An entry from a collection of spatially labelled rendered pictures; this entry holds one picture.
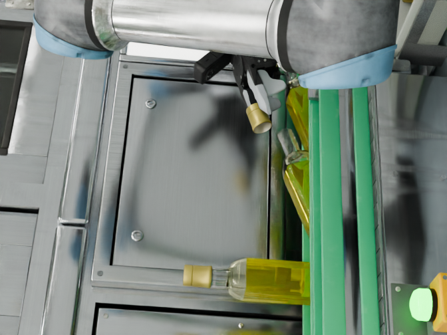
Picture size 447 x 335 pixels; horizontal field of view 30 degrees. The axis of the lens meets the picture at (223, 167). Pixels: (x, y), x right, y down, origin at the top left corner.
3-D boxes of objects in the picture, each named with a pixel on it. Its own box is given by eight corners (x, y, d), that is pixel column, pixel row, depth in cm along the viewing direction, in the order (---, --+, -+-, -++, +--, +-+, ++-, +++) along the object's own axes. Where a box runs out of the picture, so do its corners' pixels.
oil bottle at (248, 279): (354, 277, 138) (225, 268, 136) (362, 264, 133) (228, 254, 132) (355, 310, 135) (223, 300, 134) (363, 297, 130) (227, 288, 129)
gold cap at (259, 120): (271, 131, 149) (263, 111, 151) (273, 119, 146) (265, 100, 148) (252, 135, 149) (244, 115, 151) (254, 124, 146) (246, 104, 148)
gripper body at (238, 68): (287, 60, 151) (265, 10, 156) (242, 69, 149) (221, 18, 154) (280, 86, 157) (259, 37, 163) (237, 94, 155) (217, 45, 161)
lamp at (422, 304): (426, 295, 116) (405, 294, 116) (436, 283, 112) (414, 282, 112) (429, 326, 114) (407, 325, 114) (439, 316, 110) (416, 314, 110)
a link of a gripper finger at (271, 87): (296, 97, 145) (277, 62, 151) (264, 104, 144) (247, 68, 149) (294, 110, 148) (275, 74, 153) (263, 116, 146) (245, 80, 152)
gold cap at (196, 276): (211, 271, 135) (183, 269, 135) (212, 262, 132) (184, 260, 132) (209, 292, 133) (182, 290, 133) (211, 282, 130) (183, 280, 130)
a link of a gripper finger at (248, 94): (291, 121, 151) (275, 77, 154) (260, 127, 150) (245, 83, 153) (287, 128, 154) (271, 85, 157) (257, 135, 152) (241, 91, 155)
